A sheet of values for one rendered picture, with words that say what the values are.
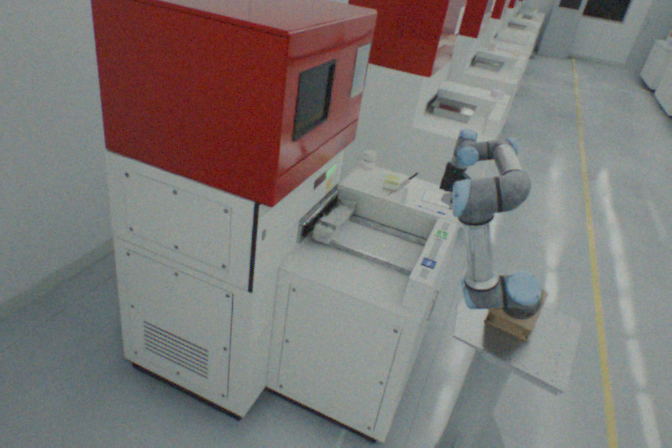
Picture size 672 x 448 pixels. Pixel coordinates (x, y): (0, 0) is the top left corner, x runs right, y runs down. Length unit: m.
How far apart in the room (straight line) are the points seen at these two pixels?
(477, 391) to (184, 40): 1.78
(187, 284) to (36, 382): 1.03
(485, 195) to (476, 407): 1.09
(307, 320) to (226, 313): 0.35
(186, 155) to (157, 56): 0.34
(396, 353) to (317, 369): 0.42
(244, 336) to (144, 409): 0.73
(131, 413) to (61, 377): 0.43
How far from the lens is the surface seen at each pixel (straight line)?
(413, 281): 1.92
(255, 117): 1.59
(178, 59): 1.72
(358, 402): 2.36
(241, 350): 2.17
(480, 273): 1.76
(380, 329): 2.03
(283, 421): 2.58
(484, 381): 2.24
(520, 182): 1.60
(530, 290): 1.83
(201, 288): 2.09
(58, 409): 2.74
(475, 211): 1.58
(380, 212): 2.46
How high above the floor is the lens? 2.08
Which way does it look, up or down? 29 degrees down
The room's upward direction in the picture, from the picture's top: 9 degrees clockwise
